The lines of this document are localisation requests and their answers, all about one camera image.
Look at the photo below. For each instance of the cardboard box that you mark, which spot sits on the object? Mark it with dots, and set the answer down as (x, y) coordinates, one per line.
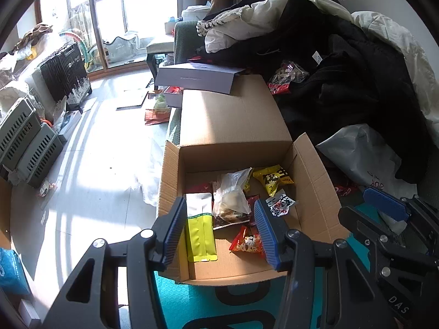
(233, 123)

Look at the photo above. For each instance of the grey slatted crate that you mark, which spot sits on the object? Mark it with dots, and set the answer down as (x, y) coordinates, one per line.
(15, 133)
(37, 157)

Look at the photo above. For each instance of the silver white snack packet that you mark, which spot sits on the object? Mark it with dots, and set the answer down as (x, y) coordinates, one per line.
(283, 205)

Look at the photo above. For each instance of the pale green bag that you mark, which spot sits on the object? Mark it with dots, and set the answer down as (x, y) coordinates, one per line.
(161, 104)

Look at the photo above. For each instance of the yellow snack packet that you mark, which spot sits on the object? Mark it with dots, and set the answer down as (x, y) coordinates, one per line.
(274, 178)

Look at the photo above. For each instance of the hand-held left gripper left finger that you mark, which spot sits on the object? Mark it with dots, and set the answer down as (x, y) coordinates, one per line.
(173, 236)

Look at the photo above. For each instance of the white plastic bag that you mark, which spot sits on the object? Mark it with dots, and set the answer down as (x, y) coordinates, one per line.
(360, 157)

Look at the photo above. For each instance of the red crumpled wrapper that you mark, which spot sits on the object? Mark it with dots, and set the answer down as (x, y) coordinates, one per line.
(344, 190)

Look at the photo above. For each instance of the black ribbed suitcase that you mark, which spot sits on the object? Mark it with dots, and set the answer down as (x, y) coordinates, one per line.
(65, 72)

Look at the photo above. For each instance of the white plastic sheet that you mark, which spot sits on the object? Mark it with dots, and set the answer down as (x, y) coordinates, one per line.
(151, 178)

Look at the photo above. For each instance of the grey paper sheet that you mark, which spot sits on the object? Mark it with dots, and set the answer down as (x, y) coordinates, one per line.
(133, 99)

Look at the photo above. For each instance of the white lace-trimmed cloth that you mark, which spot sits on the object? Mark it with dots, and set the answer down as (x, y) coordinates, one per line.
(233, 34)

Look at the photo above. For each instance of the colourful hoop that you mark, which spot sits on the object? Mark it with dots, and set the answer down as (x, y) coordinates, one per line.
(85, 54)

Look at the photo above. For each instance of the small white box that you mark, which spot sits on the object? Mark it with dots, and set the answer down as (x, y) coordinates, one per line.
(29, 312)

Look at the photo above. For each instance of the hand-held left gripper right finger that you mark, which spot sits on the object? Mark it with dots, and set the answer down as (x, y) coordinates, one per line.
(269, 240)

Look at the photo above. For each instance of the black clothing pile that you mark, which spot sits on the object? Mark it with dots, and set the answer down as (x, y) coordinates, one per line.
(343, 92)

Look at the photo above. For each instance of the green and grey pouch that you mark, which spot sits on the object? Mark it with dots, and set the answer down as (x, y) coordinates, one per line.
(200, 236)

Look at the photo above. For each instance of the brown patterned cloth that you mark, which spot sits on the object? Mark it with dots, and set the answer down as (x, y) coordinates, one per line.
(34, 34)

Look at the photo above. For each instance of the white cushioned stool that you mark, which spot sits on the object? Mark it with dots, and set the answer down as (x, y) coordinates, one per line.
(159, 44)

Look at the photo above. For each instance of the teal bubble mailer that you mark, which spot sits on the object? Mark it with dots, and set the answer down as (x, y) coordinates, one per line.
(192, 301)

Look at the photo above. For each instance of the clear brown snack bag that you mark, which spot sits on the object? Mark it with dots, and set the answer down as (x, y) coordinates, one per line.
(231, 195)

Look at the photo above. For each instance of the glass balcony door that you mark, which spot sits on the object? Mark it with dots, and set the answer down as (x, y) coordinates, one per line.
(92, 24)

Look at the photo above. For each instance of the red cartoon-figure snack packet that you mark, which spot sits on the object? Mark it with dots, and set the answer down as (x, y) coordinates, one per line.
(245, 243)

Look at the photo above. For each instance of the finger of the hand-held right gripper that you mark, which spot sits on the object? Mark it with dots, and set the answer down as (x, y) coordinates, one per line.
(360, 224)
(387, 204)

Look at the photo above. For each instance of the blue plastic packet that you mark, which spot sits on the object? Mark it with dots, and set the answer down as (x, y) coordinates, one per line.
(12, 270)

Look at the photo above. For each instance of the red paper bag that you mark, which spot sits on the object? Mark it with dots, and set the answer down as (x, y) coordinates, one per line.
(154, 118)

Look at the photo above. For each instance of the red clear snack bag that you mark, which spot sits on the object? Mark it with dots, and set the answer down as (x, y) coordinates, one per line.
(284, 82)

